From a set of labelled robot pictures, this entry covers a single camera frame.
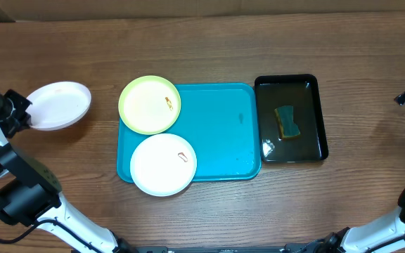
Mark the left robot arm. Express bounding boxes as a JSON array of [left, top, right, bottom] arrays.
[[0, 90, 135, 252]]

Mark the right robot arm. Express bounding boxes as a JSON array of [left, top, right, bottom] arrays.
[[315, 189, 405, 253]]

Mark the teal plastic tray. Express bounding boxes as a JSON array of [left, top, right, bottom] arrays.
[[116, 82, 262, 183]]

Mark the black water tray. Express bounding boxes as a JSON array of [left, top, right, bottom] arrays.
[[255, 74, 328, 164]]

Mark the green yellow sponge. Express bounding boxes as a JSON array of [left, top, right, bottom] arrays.
[[274, 105, 300, 140]]

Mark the white plate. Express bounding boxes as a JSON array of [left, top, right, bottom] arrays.
[[26, 81, 91, 131], [130, 134, 198, 197]]

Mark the white plate front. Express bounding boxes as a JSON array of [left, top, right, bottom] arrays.
[[130, 134, 198, 197]]

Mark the lime green plate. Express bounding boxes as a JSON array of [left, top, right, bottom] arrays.
[[118, 75, 181, 135]]

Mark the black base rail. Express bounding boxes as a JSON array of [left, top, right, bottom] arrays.
[[71, 242, 333, 253]]

